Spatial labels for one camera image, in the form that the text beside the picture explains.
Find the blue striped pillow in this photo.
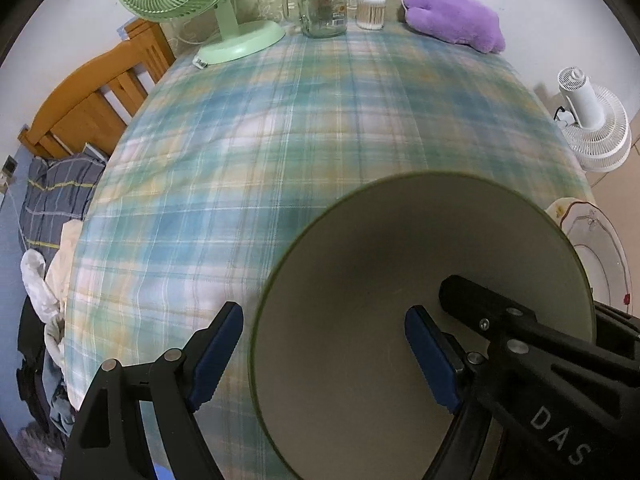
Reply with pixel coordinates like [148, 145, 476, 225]
[20, 154, 108, 251]

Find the purple plush cushion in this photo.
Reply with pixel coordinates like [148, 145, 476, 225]
[401, 0, 506, 55]

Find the plaid tablecloth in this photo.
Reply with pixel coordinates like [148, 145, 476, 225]
[65, 22, 596, 480]

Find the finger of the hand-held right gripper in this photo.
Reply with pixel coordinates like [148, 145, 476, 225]
[439, 275, 594, 377]
[594, 300, 640, 341]

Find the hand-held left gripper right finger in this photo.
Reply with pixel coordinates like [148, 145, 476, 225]
[404, 305, 503, 480]

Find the green desk fan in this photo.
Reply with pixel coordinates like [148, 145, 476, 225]
[114, 0, 287, 66]

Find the clear cotton swab container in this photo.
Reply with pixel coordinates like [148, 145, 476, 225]
[356, 0, 387, 31]

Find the white plate with red pattern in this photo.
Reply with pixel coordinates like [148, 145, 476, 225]
[560, 202, 633, 311]

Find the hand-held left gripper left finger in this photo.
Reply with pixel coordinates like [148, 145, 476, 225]
[60, 301, 245, 480]

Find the large round yellow floral plate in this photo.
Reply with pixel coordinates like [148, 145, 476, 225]
[544, 199, 576, 226]

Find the glass jar with dark lid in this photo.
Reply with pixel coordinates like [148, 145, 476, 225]
[281, 0, 349, 39]

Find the dark clothing pile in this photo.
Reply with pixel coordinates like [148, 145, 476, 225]
[15, 300, 76, 441]

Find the white cloth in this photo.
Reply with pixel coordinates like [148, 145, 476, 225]
[20, 220, 83, 366]

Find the grey floral ceramic bowl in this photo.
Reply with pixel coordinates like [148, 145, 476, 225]
[248, 171, 597, 480]

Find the white standing fan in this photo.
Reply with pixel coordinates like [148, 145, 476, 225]
[552, 66, 633, 173]

